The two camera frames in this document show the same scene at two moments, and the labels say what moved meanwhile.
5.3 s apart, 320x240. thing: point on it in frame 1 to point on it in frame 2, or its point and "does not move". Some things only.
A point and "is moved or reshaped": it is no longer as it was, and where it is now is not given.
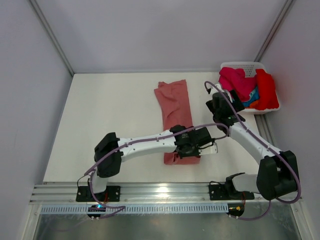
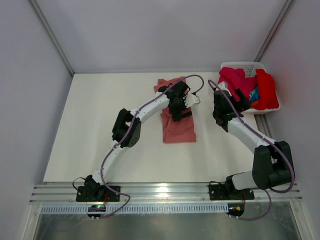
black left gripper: (195, 153) to (176, 115)
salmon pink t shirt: (176, 111) is moved or reshaped
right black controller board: (236, 209) does not move
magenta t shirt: (232, 79) does not move
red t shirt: (268, 97) does not move
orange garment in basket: (254, 104) does not move
